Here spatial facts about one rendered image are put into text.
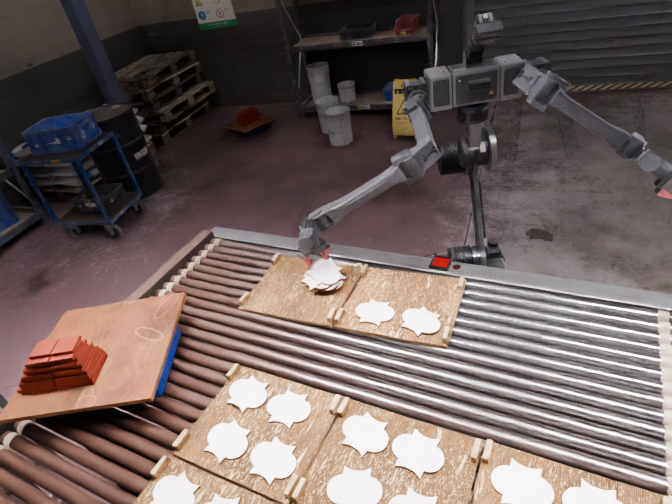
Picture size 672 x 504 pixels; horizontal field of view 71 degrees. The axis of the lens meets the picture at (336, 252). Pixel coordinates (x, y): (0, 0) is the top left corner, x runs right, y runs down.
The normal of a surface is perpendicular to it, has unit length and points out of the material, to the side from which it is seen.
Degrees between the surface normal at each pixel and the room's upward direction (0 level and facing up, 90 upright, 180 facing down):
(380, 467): 0
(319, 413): 0
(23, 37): 90
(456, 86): 90
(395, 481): 0
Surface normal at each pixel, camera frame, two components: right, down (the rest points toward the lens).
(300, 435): -0.16, -0.80
